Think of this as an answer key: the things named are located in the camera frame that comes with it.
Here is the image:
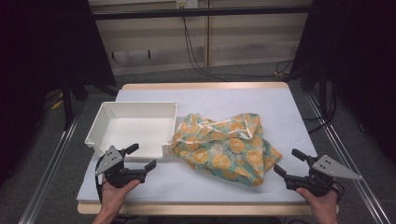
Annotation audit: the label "long black wall cable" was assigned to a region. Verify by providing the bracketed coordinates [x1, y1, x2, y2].
[181, 17, 295, 82]

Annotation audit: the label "orange print cloth bag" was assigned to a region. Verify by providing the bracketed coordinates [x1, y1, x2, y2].
[169, 112, 284, 188]

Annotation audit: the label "black curtain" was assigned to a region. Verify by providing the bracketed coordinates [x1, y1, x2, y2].
[0, 0, 117, 188]
[290, 0, 396, 164]

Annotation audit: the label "white wall outlet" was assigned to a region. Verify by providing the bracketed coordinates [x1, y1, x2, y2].
[176, 0, 199, 9]

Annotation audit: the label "pale grey table mat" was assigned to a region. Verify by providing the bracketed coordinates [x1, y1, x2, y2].
[77, 88, 337, 204]

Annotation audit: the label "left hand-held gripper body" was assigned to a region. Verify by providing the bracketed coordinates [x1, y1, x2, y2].
[94, 145, 148, 189]

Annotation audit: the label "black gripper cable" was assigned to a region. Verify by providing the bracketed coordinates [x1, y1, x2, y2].
[332, 181, 346, 203]
[94, 158, 106, 203]

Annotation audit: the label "person's right hand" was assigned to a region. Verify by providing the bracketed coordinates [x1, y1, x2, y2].
[295, 186, 340, 218]

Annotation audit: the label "black floor cables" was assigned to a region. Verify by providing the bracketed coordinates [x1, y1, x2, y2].
[303, 88, 339, 135]

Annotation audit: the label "small yellow object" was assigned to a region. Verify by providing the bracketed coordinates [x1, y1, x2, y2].
[50, 98, 64, 111]

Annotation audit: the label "white plastic bin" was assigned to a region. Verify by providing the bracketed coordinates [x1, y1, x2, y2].
[84, 101, 179, 161]

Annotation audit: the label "black stand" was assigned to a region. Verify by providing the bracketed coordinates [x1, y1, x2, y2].
[60, 76, 77, 131]

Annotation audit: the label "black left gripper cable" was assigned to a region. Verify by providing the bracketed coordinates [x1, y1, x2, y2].
[94, 158, 106, 203]

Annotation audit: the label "metal floor rail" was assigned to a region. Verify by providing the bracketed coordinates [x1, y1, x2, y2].
[18, 113, 82, 224]
[305, 92, 392, 224]

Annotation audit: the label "black horizontal bar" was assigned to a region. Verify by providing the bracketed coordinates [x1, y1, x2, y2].
[92, 5, 313, 21]

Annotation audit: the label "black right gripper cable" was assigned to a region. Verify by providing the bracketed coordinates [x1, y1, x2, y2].
[332, 181, 346, 203]

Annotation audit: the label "person's left hand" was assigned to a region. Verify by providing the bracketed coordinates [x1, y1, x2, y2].
[100, 178, 142, 216]

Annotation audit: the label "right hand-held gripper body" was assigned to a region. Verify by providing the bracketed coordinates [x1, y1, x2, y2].
[283, 154, 363, 198]

